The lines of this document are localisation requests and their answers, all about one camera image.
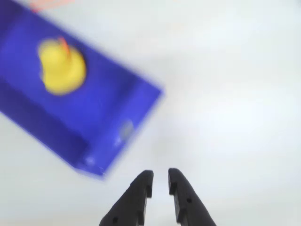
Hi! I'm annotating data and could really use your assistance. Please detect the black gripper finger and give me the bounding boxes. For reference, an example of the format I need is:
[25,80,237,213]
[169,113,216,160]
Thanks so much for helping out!
[167,167,217,226]
[98,169,155,226]

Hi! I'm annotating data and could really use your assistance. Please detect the yellow rubber duck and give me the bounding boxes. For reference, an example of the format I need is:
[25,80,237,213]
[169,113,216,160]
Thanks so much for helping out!
[37,37,87,96]

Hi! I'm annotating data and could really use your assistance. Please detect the blue plastic box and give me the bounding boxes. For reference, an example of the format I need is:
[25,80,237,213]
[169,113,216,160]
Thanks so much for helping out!
[0,0,166,181]

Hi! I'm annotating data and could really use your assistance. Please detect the orange tape strip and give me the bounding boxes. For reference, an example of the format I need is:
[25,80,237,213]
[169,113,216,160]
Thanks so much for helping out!
[30,0,76,14]

